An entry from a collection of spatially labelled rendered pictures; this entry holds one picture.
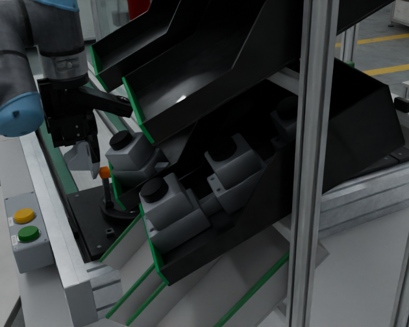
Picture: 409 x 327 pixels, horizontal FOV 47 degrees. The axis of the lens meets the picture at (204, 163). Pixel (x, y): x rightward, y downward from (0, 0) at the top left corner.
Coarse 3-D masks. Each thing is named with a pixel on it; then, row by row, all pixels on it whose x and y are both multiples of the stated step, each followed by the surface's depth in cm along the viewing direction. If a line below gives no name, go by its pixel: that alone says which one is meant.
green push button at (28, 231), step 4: (24, 228) 94; (28, 228) 94; (32, 228) 94; (36, 228) 94; (20, 232) 93; (24, 232) 93; (28, 232) 93; (32, 232) 93; (36, 232) 93; (20, 236) 92; (24, 236) 92; (28, 236) 92; (32, 236) 92; (36, 236) 93; (20, 240) 93; (24, 240) 92; (28, 240) 92
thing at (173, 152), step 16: (240, 96) 57; (224, 112) 57; (192, 128) 68; (208, 128) 58; (160, 144) 69; (176, 144) 67; (192, 144) 58; (208, 144) 59; (176, 160) 63; (192, 160) 59; (112, 176) 64; (160, 176) 59; (128, 192) 59; (128, 208) 60
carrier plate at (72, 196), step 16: (80, 192) 106; (96, 192) 106; (80, 208) 100; (96, 208) 100; (80, 224) 95; (96, 224) 95; (112, 224) 94; (96, 240) 90; (112, 240) 90; (96, 256) 87
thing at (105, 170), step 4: (100, 168) 93; (104, 168) 93; (108, 168) 93; (100, 172) 92; (104, 172) 92; (108, 172) 93; (100, 176) 93; (104, 176) 93; (108, 176) 93; (104, 180) 94; (108, 180) 94; (104, 184) 94; (108, 184) 94; (104, 188) 94; (108, 188) 95; (104, 192) 95; (108, 192) 95; (104, 196) 96; (108, 196) 96; (108, 200) 96
